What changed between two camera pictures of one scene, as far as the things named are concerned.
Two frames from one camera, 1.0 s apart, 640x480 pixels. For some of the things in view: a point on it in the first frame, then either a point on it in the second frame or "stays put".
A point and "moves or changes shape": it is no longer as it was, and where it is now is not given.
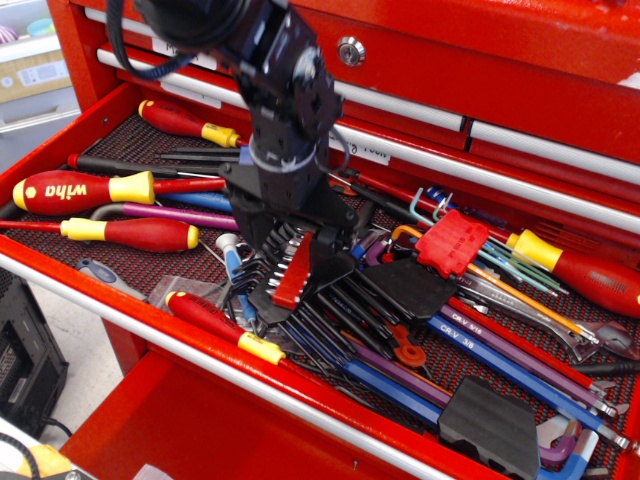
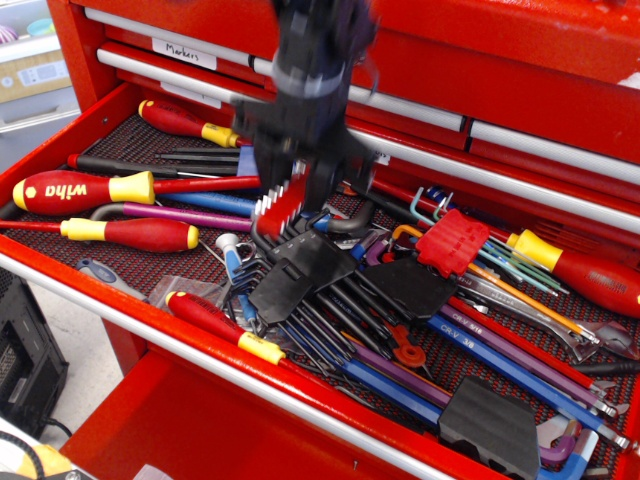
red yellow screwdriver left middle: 141,234 stays put
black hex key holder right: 421,289 stays put
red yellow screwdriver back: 175,121 stays put
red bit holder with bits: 293,272 moves or changes shape
